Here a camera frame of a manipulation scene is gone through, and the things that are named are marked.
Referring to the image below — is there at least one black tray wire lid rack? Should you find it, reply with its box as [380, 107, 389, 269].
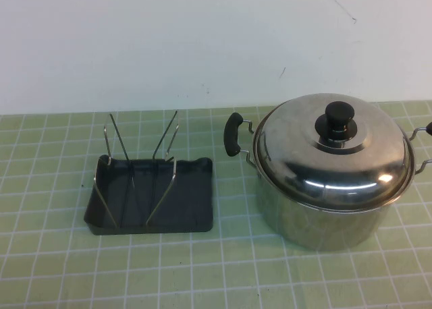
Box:
[83, 110, 215, 237]

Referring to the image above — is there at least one green checkered tablecloth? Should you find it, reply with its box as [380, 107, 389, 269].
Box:
[0, 101, 432, 309]

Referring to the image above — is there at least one stainless steel cooking pot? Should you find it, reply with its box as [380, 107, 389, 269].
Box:
[223, 111, 432, 252]

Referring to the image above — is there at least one steel pot lid black knob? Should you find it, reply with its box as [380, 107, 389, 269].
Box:
[253, 92, 413, 210]

